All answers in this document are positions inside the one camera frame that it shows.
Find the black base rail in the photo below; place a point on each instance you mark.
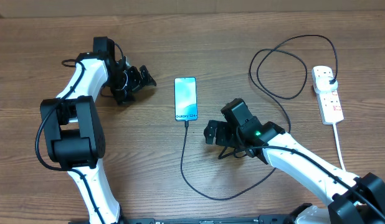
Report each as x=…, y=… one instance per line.
x=261, y=219

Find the cardboard back panel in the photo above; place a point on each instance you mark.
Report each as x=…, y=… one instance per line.
x=71, y=8

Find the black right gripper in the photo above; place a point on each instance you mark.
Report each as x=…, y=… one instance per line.
x=221, y=127

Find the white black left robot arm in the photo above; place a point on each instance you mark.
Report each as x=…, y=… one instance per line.
x=72, y=129

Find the white charger plug adapter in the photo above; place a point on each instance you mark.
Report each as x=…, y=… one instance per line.
x=324, y=84

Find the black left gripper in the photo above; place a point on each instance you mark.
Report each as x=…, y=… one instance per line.
x=136, y=82

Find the white power strip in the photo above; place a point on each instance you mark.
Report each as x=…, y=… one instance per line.
x=329, y=103

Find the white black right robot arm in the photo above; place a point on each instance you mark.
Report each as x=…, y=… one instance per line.
x=347, y=197

